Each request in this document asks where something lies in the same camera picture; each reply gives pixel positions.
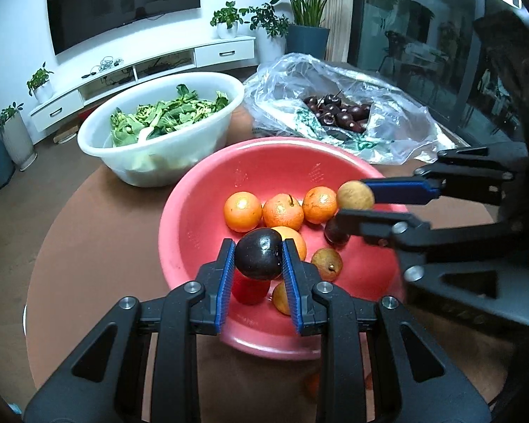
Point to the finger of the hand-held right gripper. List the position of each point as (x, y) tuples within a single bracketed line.
[(401, 190), (379, 224)]

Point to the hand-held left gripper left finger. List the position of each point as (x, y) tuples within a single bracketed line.
[(226, 286)]

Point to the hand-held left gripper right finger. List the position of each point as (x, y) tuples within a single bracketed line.
[(292, 286)]

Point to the yellow-brown longan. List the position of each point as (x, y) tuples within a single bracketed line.
[(327, 263), (280, 298), (355, 195)]

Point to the red tomato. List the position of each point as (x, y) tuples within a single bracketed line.
[(249, 293)]

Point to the dark purple plum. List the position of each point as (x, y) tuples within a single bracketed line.
[(258, 254), (336, 235)]

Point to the orange mandarin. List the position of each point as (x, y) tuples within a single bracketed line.
[(296, 240), (319, 204), (283, 211), (243, 211)]

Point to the red plastic basin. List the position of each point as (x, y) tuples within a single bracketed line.
[(194, 238)]

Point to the clear plastic bag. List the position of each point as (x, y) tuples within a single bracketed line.
[(396, 119)]

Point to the pile of dark cherries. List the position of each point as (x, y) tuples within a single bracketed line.
[(339, 112)]

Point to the glass sliding door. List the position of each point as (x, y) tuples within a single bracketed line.
[(414, 31)]

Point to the white plastic basin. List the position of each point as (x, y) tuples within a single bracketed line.
[(114, 158)]

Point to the large-leaved plant in grey pot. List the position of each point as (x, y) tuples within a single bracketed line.
[(307, 39)]

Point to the green leafy vegetables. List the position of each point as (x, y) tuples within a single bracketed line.
[(172, 112)]

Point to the beige curtain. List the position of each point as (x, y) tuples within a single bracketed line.
[(337, 17)]

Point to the leafy plant in tall white pot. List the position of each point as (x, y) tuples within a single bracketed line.
[(270, 42)]

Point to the wooden board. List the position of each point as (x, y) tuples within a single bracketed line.
[(66, 134)]

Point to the white television cabinet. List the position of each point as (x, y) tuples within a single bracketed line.
[(222, 53)]

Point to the small plant in white pot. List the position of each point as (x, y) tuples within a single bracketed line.
[(227, 24), (42, 90)]

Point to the plant in ribbed white pot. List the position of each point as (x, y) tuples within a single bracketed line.
[(17, 139)]

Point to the black wall television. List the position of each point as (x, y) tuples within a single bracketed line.
[(123, 4)]

